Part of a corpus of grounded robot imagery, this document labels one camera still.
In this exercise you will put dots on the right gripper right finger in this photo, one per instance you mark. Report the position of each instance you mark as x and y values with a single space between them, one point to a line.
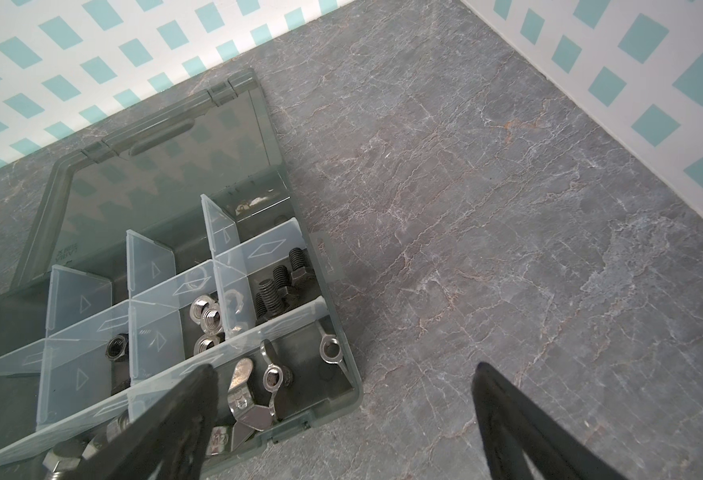
516 433

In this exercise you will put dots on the black nut back left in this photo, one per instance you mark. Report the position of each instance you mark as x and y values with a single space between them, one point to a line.
117 349

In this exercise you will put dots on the black bolt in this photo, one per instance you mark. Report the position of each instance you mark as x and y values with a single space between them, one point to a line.
301 271
282 281
268 302

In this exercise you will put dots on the black bolt right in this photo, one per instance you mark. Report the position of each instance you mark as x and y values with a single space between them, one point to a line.
282 281

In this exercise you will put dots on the black bolt front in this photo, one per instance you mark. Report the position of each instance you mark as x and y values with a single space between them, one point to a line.
301 271

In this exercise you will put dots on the silver eye nut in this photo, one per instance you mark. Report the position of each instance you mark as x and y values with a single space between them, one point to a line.
331 352

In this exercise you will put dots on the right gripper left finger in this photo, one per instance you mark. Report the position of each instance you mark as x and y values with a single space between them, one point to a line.
169 441

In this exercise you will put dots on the silver wing nut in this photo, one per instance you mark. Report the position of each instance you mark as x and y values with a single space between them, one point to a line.
249 416

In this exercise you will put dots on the black bolt middle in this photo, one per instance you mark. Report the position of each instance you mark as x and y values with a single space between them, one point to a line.
268 302

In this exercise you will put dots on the grey transparent organizer box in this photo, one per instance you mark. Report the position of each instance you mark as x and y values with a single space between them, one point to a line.
192 200

